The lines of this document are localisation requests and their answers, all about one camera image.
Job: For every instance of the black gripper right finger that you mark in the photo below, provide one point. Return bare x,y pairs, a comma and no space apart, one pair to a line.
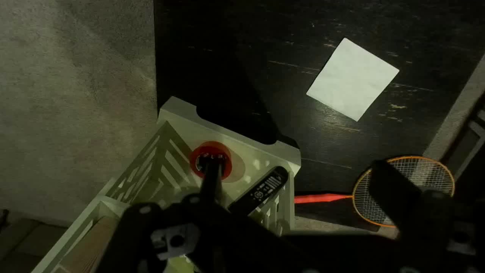
404,199

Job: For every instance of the white lattice shelf unit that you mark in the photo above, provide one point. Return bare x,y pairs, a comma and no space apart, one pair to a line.
152,167

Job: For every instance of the long black remote control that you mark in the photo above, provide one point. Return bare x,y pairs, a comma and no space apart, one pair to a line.
263,190

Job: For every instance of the white paper sheet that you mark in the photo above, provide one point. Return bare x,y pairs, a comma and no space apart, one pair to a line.
354,78

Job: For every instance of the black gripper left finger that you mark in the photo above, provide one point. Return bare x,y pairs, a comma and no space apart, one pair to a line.
213,176

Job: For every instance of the red marker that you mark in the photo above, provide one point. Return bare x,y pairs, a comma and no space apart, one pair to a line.
324,198

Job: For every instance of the red bowl with dark contents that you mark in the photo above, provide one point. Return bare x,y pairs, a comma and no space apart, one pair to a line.
198,154

